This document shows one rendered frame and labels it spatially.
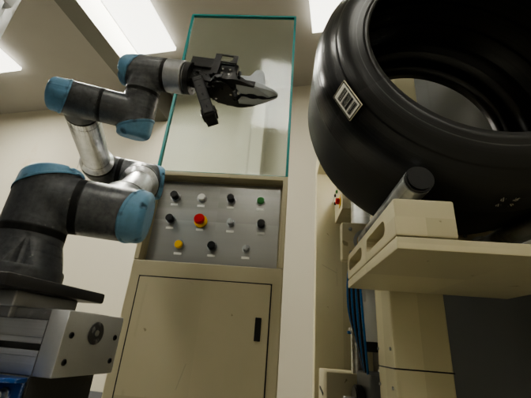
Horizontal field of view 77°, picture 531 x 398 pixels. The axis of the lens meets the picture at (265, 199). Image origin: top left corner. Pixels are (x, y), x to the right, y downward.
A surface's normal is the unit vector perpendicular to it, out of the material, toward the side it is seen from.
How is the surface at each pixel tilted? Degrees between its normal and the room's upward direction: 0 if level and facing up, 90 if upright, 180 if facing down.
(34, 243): 72
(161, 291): 90
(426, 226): 90
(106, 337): 90
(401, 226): 90
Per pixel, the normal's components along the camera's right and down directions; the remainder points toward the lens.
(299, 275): -0.21, -0.40
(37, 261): 0.78, -0.45
